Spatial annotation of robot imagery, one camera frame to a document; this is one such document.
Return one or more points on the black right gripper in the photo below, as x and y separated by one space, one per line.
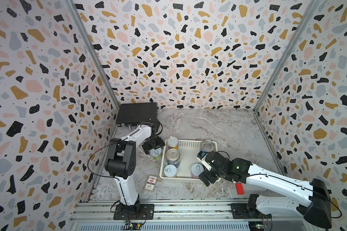
209 180

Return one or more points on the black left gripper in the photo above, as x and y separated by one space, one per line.
160 143

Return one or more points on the green label small can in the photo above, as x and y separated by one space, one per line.
156 153

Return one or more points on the pink label small can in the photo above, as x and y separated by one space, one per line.
196 170

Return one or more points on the blue label soup can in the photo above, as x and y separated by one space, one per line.
207 146

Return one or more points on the yellow label small can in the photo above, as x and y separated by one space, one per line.
170 171

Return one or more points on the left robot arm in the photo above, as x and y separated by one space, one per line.
120 162

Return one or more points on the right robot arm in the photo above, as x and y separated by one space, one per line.
311 200

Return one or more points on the white perforated plastic basket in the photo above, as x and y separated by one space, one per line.
188 156

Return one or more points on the small red block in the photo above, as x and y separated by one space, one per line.
239 188

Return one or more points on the black hard case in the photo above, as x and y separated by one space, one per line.
134 114

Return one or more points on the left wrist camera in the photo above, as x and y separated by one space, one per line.
157 128

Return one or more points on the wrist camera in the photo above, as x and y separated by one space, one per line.
201 157
157 128

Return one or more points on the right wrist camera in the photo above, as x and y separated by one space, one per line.
201 157

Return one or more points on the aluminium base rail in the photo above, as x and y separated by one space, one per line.
181 215

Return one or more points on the aluminium corner frame post left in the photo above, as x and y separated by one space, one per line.
71 8

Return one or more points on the aluminium corner frame post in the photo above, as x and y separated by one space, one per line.
71 8
313 5

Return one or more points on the aluminium corner frame post right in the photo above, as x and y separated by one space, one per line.
313 5

